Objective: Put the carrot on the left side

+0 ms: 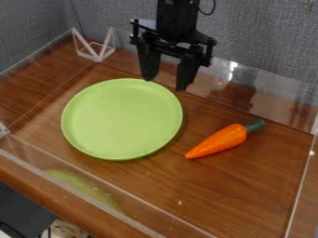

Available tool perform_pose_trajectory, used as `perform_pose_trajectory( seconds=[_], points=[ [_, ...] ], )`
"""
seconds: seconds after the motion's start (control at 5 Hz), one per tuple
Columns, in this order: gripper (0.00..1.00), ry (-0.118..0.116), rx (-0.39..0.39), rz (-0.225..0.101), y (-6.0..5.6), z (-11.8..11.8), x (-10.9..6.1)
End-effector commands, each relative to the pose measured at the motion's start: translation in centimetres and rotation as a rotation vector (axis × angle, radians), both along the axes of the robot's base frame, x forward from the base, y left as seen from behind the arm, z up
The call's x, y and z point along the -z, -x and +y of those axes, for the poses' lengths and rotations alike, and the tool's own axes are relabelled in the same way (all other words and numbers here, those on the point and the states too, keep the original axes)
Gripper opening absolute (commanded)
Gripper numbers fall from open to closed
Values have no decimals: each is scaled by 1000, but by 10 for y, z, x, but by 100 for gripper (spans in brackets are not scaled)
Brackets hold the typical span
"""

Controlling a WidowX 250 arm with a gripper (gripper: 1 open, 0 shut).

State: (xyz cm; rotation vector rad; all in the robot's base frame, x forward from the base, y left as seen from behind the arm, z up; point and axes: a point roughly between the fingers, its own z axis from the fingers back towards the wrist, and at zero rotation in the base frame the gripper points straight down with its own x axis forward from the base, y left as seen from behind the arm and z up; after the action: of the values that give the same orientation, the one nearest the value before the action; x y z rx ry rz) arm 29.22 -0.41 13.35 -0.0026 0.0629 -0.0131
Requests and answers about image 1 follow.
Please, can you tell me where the orange toy carrot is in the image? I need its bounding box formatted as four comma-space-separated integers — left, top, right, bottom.
186, 119, 266, 159

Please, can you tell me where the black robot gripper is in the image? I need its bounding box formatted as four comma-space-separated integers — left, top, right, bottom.
131, 0, 217, 91

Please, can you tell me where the green plastic plate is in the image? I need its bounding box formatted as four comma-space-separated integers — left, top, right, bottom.
62, 78, 183, 161

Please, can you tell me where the clear acrylic corner bracket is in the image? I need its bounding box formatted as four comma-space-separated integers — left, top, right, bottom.
71, 28, 115, 62

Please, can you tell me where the clear acrylic tray wall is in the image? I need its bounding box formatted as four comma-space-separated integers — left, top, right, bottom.
0, 30, 318, 238

